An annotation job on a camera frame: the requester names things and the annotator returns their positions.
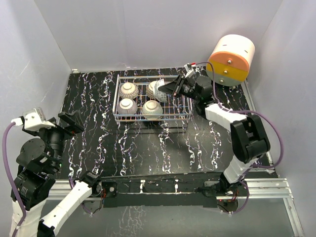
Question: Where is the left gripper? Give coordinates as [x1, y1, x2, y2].
[25, 109, 83, 170]

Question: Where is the purple striped bowl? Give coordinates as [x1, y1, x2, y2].
[117, 98, 138, 115]

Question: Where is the brown spoke patterned bowl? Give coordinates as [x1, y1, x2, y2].
[119, 82, 139, 100]

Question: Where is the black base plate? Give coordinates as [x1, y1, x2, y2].
[102, 172, 247, 209]

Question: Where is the red patterned bowl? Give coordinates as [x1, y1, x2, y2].
[153, 79, 167, 103]

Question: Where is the aluminium frame rail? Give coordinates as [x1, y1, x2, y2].
[44, 81, 306, 237]

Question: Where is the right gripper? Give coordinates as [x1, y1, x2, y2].
[158, 75, 200, 102]

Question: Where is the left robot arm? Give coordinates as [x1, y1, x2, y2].
[2, 108, 102, 237]

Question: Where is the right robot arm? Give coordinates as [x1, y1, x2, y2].
[153, 75, 271, 196]

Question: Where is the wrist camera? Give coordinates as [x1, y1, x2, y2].
[184, 63, 197, 79]
[11, 107, 56, 132]

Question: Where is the round drawer cabinet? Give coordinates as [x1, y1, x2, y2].
[206, 34, 255, 87]

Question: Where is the green patterned bowl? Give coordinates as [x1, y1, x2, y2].
[141, 100, 163, 119]

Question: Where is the white wire dish rack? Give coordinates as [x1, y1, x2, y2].
[112, 75, 193, 123]

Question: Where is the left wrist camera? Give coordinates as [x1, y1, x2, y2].
[11, 107, 56, 132]

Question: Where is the brown scale patterned bowl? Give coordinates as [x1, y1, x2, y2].
[146, 81, 157, 100]

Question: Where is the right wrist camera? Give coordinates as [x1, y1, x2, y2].
[184, 63, 197, 79]

